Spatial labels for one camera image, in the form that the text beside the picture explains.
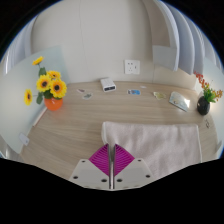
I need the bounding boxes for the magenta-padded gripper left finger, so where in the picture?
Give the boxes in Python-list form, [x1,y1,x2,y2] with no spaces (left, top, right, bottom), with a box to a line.
[69,143,113,190]

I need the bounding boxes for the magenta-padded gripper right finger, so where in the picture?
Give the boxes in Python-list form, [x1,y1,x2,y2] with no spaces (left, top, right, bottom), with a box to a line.
[112,143,154,190]

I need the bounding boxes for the beige towel with green stripe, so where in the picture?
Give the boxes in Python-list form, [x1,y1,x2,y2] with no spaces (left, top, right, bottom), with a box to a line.
[100,120,203,179]

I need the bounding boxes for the orange round vase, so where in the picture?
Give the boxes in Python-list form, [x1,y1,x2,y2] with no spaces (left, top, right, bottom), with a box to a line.
[43,96,64,112]

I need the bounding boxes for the small blue card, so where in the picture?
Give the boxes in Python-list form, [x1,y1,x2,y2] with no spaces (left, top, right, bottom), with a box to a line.
[127,88,142,96]

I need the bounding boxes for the small yellowish card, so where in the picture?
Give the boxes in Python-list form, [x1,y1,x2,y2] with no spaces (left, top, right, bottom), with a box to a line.
[153,91,167,100]

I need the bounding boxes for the small white box device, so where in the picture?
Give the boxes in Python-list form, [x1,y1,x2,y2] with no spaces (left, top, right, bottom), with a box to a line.
[100,77,117,93]

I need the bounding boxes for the yellow sunflower bouquet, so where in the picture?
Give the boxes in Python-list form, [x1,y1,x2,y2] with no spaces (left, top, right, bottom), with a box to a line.
[23,55,68,107]

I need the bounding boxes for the black round vase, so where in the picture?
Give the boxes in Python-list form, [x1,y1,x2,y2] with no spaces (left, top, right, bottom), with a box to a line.
[196,95,211,116]

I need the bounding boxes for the orange flowers with green leaves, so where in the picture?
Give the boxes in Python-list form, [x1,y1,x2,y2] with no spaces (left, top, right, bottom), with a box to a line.
[193,70,224,104]

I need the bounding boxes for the frosted glass desk partition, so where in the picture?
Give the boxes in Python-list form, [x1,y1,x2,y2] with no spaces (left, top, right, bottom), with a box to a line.
[194,56,224,158]
[0,45,69,154]

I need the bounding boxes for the light grey curtain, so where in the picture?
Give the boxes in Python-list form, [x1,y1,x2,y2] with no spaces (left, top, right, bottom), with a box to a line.
[2,14,38,66]
[151,0,214,76]

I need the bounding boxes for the white partition bracket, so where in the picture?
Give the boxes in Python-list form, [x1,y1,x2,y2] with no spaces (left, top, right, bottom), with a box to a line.
[18,132,30,146]

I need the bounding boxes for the white wall socket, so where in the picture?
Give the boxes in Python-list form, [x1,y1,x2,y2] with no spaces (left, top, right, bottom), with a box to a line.
[124,59,141,75]

